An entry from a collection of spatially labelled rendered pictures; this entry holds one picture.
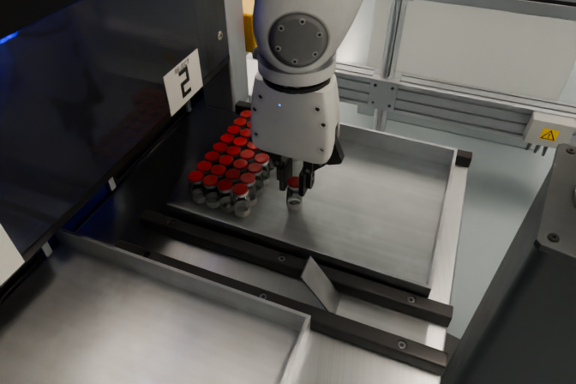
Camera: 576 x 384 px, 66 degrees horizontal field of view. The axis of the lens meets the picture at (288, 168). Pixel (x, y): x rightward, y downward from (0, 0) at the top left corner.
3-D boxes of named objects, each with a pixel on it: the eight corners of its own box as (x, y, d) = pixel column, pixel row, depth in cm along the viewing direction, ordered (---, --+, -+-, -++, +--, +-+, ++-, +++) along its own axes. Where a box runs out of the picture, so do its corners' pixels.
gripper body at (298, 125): (238, 71, 47) (245, 153, 54) (331, 91, 44) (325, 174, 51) (267, 41, 52) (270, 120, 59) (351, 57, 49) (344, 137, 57)
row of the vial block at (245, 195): (231, 215, 61) (229, 191, 58) (282, 140, 74) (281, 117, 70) (246, 219, 60) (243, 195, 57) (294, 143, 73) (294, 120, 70)
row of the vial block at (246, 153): (217, 211, 62) (213, 187, 59) (269, 137, 74) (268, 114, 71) (231, 215, 61) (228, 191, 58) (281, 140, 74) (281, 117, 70)
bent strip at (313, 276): (299, 307, 51) (300, 276, 47) (308, 285, 53) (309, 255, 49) (424, 350, 47) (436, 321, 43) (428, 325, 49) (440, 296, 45)
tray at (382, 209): (171, 222, 60) (166, 204, 58) (253, 118, 78) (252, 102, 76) (424, 306, 51) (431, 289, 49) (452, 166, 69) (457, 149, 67)
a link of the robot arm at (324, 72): (239, 56, 45) (241, 81, 47) (321, 72, 42) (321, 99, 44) (272, 23, 51) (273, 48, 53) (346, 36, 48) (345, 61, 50)
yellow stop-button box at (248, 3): (219, 47, 82) (215, 9, 77) (237, 32, 87) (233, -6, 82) (256, 54, 80) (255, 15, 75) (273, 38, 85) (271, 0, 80)
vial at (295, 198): (284, 207, 62) (285, 185, 59) (290, 197, 64) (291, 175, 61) (298, 212, 61) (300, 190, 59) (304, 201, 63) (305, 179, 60)
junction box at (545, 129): (523, 142, 142) (533, 119, 136) (523, 133, 145) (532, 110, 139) (564, 151, 139) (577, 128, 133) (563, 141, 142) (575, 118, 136)
